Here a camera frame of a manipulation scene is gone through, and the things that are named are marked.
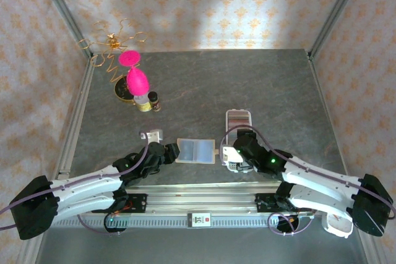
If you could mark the beige card holder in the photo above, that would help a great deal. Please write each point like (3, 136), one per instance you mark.
(202, 151)

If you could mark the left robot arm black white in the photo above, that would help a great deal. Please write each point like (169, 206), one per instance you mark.
(86, 183)

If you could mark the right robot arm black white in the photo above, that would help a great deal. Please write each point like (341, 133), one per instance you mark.
(325, 177)

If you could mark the rose pink card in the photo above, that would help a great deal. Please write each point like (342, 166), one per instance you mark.
(235, 122)

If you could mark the dusky pink card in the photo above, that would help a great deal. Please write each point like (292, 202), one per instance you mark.
(239, 117)

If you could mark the white plastic basket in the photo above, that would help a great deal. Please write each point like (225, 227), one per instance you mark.
(238, 111)

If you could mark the yellow jar white lid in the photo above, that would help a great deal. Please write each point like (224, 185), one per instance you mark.
(143, 106)

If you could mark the small dark spice bottle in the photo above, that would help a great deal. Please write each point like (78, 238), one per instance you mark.
(154, 100)

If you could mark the white label plate red mark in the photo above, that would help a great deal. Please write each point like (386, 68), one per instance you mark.
(199, 220)

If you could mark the pink wine glass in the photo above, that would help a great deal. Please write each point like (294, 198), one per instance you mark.
(137, 81)

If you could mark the white alarm clock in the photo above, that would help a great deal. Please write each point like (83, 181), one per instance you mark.
(337, 227)

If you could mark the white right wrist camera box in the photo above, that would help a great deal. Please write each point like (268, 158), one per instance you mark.
(232, 154)

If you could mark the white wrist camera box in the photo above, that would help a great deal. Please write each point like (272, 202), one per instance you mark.
(232, 154)
(153, 134)

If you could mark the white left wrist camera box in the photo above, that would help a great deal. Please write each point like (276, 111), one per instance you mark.
(153, 134)

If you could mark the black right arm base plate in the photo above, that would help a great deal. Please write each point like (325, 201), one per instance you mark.
(263, 202)

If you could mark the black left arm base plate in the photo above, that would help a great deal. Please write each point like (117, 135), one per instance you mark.
(139, 202)

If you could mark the aluminium mounting rail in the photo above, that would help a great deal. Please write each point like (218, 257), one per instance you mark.
(201, 202)

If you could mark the aluminium side rail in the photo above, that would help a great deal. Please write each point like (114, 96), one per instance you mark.
(77, 106)
(320, 91)

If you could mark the aluminium frame post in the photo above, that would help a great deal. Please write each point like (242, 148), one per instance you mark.
(340, 4)
(59, 4)

